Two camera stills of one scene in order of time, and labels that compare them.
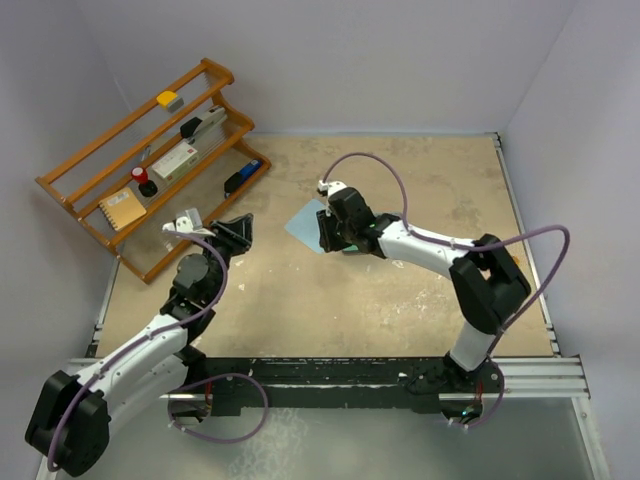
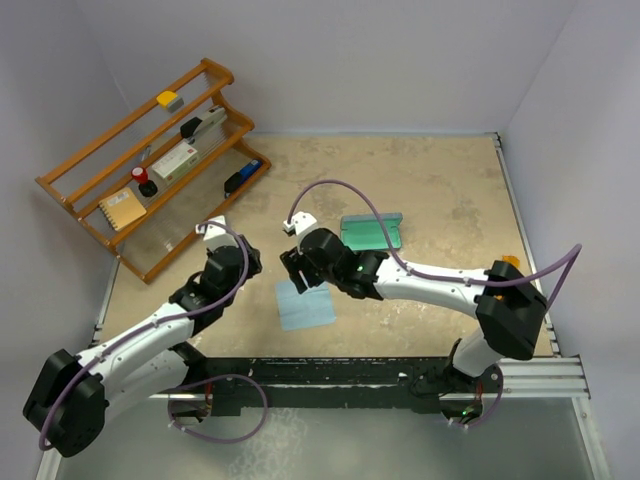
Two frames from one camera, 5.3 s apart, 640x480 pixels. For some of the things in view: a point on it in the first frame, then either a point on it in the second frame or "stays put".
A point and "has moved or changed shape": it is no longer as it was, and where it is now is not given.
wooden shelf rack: (149, 181) stays put
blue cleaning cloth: (304, 225) has moved or changed shape
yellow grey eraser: (171, 100) stays put
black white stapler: (195, 127) stays put
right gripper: (328, 241) → (295, 274)
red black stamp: (146, 187) stays put
